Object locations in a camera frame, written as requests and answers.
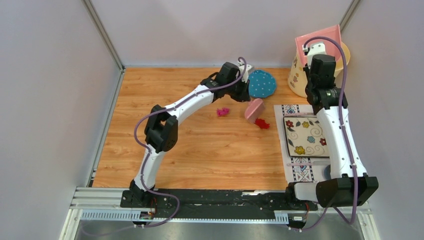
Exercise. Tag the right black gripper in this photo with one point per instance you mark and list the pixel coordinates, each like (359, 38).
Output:
(307, 69)

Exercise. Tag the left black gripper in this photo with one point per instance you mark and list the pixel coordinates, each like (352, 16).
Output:
(243, 96)

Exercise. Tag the pink hand brush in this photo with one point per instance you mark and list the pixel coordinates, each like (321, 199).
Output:
(254, 109)

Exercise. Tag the small magenta scrap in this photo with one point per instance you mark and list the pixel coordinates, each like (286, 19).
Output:
(221, 112)

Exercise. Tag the red scrap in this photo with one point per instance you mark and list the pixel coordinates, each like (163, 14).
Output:
(261, 123)

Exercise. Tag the pink plastic dustpan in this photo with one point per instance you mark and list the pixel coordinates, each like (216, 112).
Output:
(332, 32)

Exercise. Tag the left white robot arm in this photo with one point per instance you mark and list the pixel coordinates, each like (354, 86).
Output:
(162, 124)

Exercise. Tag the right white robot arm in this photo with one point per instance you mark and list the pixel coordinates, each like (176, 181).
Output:
(349, 184)

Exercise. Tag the cream yellow waste bin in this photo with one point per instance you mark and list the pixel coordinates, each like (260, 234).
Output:
(297, 80)

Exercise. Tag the blue polka dot plate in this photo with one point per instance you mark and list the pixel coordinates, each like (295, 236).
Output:
(261, 84)

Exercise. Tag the square floral plate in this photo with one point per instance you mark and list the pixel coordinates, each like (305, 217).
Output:
(304, 137)

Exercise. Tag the patterned white placemat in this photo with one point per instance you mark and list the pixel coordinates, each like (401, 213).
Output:
(315, 173)

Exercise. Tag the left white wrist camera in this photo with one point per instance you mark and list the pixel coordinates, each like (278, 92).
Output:
(245, 70)

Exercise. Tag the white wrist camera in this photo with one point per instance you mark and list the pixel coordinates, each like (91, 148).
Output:
(318, 48)
(245, 70)

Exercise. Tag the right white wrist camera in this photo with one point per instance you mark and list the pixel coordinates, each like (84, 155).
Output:
(318, 48)

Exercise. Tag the pink handled knife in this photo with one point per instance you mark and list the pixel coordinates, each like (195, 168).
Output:
(314, 163)

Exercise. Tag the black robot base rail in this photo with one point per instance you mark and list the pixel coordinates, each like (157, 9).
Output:
(221, 205)

